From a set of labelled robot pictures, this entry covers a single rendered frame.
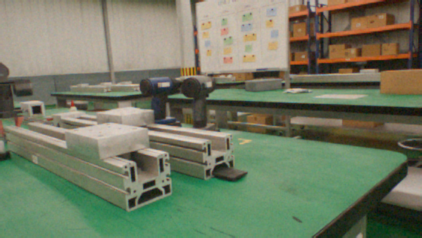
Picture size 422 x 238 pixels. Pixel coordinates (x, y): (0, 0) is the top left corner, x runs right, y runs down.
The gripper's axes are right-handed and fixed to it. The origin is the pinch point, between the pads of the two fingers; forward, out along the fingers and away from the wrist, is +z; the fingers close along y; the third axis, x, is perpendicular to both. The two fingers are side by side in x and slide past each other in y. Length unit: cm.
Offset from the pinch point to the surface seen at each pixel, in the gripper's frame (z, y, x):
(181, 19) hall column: -169, 588, 574
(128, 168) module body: -4, -4, -98
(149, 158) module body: -4, 2, -95
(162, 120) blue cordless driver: -3, 36, -54
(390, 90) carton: 2, 202, -84
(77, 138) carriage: -8, -6, -82
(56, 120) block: -3.8, 13.9, -12.7
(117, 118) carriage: -8, 13, -63
